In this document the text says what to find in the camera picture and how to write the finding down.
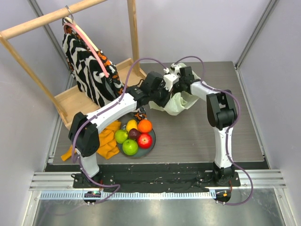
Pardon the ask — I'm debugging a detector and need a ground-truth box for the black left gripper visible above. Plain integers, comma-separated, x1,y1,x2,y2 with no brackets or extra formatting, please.
150,82,173,108

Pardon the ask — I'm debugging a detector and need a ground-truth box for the light green plastic bag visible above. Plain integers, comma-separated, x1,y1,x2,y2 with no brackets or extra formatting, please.
149,62,202,116

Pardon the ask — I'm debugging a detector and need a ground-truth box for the orange fake orange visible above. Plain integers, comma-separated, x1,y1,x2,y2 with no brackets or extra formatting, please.
137,119,152,133

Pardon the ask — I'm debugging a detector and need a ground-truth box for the yellow fake mango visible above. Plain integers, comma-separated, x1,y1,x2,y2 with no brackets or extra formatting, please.
126,119,138,132

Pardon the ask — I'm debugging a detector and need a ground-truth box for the red fake apple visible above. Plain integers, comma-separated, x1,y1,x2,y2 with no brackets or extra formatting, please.
137,133,153,149

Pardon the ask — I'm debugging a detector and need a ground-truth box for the green fake pear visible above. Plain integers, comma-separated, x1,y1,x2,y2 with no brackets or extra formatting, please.
115,129,128,144

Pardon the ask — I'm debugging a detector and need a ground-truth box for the green fake apple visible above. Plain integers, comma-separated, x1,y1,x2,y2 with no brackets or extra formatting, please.
122,139,139,156

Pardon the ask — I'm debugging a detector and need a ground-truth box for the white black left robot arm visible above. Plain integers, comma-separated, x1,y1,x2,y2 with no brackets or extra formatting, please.
68,72,179,188

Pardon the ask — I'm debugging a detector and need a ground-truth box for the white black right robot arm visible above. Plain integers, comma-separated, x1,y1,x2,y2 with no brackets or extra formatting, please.
171,64,238,186

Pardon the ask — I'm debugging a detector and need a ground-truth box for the dark red fake fruit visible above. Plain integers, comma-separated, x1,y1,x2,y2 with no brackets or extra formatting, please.
128,128,141,140

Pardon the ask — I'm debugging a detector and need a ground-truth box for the orange black patterned garment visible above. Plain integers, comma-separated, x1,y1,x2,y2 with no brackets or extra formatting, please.
63,20,148,123

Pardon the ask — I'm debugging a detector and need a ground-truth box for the black white zebra garment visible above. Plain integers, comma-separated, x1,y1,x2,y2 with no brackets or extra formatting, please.
63,33,124,107

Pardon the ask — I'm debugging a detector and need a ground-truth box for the blue ceramic plate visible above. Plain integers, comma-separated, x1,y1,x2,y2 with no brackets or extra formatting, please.
117,129,156,158

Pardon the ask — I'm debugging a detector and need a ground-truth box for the orange cloth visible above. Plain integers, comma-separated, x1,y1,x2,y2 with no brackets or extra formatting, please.
60,119,122,162

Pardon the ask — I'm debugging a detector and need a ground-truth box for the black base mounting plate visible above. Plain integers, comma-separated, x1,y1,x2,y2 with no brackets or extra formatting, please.
71,163,241,193

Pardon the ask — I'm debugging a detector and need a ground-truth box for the pink clothes hanger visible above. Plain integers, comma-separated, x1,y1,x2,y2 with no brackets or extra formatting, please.
63,17,109,78

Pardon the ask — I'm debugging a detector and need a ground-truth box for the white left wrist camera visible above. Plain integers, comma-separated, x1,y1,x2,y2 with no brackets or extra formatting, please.
163,68,179,92

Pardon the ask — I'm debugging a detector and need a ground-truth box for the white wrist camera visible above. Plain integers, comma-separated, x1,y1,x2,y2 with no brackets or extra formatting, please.
170,64,181,76
163,68,179,92

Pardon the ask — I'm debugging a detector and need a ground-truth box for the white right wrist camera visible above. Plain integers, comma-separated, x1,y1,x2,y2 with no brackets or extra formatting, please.
170,64,181,76

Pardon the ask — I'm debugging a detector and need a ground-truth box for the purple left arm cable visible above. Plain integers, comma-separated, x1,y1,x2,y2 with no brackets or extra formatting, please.
71,57,169,204

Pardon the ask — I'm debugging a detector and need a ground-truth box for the white slotted cable duct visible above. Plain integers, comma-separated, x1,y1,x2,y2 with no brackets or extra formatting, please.
40,190,216,200

